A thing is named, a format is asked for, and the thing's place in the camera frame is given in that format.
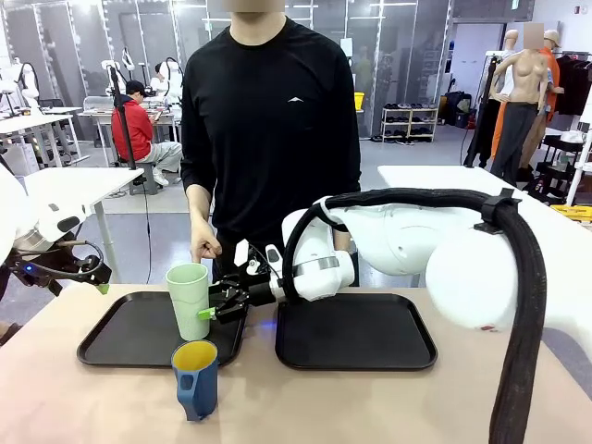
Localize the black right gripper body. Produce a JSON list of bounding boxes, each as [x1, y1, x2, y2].
[[226, 275, 278, 320]]

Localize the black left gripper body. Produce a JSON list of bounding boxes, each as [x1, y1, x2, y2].
[[6, 249, 101, 295]]

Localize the pale green plastic cup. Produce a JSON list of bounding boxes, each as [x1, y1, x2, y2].
[[165, 262, 213, 341]]

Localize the blue mug yellow inside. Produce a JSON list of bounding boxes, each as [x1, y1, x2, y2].
[[170, 340, 219, 423]]

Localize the person's right forearm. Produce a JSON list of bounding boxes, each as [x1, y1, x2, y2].
[[184, 182, 215, 228]]

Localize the person's right hand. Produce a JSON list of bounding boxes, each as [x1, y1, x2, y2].
[[190, 223, 223, 265]]

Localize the black plastic serving tray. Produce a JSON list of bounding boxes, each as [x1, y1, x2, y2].
[[275, 291, 438, 372], [76, 290, 247, 369]]

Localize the white workshop desk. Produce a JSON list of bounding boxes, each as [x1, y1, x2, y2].
[[78, 96, 179, 166], [0, 113, 82, 170]]

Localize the person in black clothes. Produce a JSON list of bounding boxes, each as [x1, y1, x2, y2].
[[179, 0, 362, 283]]

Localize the seated person red jacket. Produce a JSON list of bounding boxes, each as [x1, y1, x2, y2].
[[110, 80, 183, 187]]

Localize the black tripod pole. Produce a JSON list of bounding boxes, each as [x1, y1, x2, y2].
[[106, 64, 140, 170]]

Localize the white humanoid robot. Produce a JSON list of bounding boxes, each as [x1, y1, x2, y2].
[[0, 57, 43, 117]]

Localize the wooden shoe rack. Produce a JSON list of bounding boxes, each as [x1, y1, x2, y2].
[[381, 102, 439, 143]]

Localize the black luggage bags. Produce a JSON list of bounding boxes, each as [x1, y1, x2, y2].
[[438, 91, 473, 129]]

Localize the hanging black trousers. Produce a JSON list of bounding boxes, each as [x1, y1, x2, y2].
[[463, 55, 503, 168]]

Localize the black utility cart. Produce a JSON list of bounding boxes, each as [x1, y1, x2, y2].
[[531, 133, 586, 204]]

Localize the yellow flat object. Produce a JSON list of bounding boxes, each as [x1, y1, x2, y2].
[[549, 204, 592, 228]]

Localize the bare mannequin grey trousers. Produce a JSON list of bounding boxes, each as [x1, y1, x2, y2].
[[489, 22, 556, 184]]

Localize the pale bald mannequin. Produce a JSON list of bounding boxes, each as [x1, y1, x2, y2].
[[501, 30, 522, 93]]

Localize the mannequin orange clothes hat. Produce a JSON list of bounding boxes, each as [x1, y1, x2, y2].
[[538, 30, 566, 124]]

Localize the rack of black clothes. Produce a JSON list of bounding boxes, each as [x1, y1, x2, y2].
[[554, 53, 592, 117]]

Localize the white robot black cables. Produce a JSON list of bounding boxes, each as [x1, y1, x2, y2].
[[152, 57, 184, 105]]

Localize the black right arm cable sleeve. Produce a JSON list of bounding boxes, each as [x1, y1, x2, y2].
[[281, 187, 549, 444]]

